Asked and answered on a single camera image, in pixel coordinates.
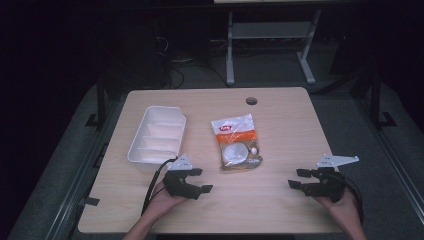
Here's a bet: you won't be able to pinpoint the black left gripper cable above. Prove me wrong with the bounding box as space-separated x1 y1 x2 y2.
140 157 178 216

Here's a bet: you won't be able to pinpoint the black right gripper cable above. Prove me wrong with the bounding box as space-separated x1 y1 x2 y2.
333 172 365 225

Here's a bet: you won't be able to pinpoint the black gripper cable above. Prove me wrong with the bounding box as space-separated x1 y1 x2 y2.
333 172 365 225
140 157 178 216

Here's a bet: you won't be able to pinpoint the white metal desk frame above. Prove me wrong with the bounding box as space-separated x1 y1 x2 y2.
213 0 323 87

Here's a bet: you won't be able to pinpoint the person's right hand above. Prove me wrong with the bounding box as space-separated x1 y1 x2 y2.
312 188 364 228

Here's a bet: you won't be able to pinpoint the black table edge bracket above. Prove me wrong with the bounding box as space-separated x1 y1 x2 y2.
79 196 101 207

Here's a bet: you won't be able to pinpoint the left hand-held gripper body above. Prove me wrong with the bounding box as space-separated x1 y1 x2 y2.
162 153 202 201

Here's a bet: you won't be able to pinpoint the black metal stand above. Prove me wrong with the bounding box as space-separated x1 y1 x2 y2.
368 69 398 131
84 74 108 132

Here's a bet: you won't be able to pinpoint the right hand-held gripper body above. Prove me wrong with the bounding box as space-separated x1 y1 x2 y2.
301 153 361 204

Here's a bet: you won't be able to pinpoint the orange and clear snack packet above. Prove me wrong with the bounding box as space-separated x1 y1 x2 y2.
210 113 264 172

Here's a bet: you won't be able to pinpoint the black floor cables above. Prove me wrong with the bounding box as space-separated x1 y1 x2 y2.
153 34 232 90

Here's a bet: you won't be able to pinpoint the person's left hand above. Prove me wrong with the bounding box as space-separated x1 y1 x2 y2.
145 180 188 218

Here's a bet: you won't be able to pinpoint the white plastic divided tray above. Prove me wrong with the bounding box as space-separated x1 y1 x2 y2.
126 105 187 165

